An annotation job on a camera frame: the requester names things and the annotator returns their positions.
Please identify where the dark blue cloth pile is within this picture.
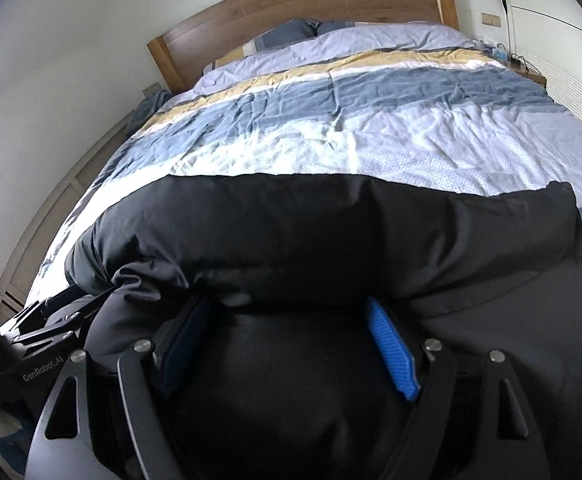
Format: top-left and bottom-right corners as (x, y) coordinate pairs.
(125, 89), (173, 138)

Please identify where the black puffer jacket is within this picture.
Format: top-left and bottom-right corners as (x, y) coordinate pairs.
(66, 174), (582, 479)

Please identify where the wooden headboard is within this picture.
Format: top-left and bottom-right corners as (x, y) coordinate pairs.
(147, 0), (459, 93)

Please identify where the beige wall socket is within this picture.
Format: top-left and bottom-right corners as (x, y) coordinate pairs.
(481, 13), (501, 28)

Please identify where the white wardrobe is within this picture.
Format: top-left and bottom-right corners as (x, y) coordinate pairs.
(504, 0), (582, 121)

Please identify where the striped duvet cover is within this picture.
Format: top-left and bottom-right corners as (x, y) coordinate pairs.
(28, 49), (582, 301)

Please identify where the lavender bed sheet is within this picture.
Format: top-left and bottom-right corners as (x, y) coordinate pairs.
(175, 22), (475, 103)

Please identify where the grey blue pillow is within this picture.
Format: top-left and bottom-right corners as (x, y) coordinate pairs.
(202, 18), (355, 74)

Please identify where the wooden nightstand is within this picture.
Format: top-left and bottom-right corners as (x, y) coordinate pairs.
(507, 58), (547, 90)

